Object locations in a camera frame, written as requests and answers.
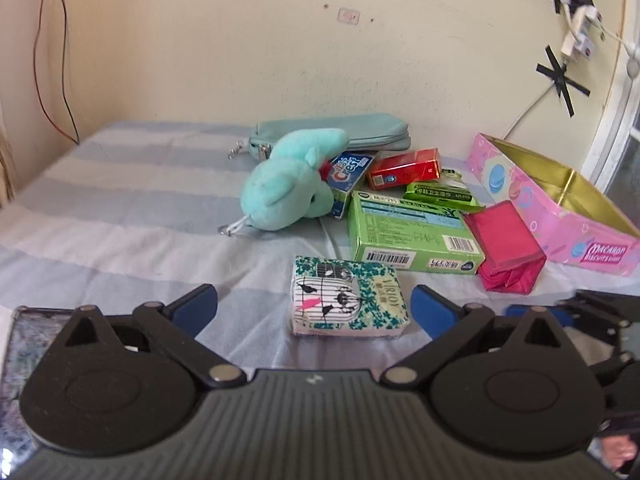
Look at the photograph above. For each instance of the teal pencil case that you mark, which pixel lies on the teal pencil case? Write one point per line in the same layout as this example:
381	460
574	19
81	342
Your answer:
325	127

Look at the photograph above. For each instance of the dark patterned object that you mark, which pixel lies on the dark patterned object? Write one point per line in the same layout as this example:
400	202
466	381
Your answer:
27	360

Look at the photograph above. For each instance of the pink tissue packet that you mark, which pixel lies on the pink tissue packet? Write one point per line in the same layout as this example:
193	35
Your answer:
505	245

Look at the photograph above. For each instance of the teal plush toy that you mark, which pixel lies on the teal plush toy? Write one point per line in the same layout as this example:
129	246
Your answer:
280	185

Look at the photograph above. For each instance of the clear square wall sticker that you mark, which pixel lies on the clear square wall sticker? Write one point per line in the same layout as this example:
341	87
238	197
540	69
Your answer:
348	16

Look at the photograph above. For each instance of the person's right hand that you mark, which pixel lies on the person's right hand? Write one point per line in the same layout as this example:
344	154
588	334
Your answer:
617	452

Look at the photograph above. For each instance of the pink biscuit tin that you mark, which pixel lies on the pink biscuit tin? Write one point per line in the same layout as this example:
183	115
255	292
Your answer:
550	230

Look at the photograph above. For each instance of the blue red toothpaste box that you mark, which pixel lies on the blue red toothpaste box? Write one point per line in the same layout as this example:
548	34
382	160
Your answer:
351	167

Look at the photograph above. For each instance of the green box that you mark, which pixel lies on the green box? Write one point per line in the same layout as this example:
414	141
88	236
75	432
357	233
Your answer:
400	230

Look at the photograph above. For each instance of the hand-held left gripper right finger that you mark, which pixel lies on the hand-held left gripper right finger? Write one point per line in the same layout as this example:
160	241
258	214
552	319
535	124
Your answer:
432	306

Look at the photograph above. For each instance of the striped bed sheet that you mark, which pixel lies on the striped bed sheet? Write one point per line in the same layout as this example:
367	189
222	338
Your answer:
125	210

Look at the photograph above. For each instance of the birdcage print tissue pack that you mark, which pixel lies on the birdcage print tissue pack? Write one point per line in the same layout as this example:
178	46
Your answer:
350	295

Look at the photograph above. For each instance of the white power strip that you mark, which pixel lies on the white power strip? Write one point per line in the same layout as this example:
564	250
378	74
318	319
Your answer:
580	25

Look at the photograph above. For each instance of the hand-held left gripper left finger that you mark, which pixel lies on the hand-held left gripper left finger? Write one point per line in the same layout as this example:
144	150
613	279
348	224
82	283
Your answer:
196	306

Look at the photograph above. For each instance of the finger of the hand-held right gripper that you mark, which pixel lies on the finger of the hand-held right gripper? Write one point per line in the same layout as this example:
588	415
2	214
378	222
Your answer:
595	310
617	367

